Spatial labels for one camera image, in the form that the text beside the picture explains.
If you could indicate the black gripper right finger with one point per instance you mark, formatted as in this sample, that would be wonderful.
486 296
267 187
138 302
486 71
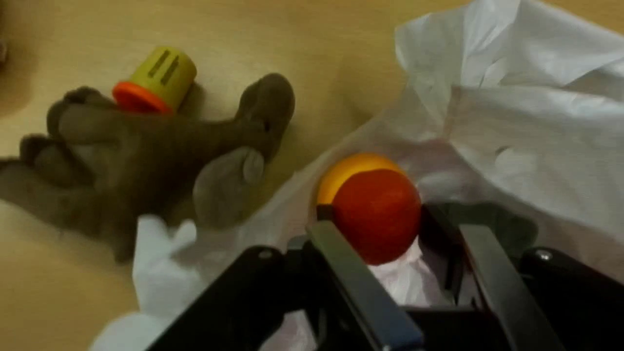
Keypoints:
507 294

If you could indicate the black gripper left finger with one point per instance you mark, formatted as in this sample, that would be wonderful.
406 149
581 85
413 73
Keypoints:
371 300

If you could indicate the red round toy fruit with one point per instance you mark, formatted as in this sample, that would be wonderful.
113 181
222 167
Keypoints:
376 212

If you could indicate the brown moose plush toy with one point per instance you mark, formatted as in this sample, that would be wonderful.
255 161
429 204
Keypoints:
129 163

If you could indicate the yellow cylinder toy orange cap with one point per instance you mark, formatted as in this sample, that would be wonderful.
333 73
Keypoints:
158 81

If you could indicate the white plastic carrier bag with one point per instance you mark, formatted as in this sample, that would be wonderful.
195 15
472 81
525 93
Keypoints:
532 118

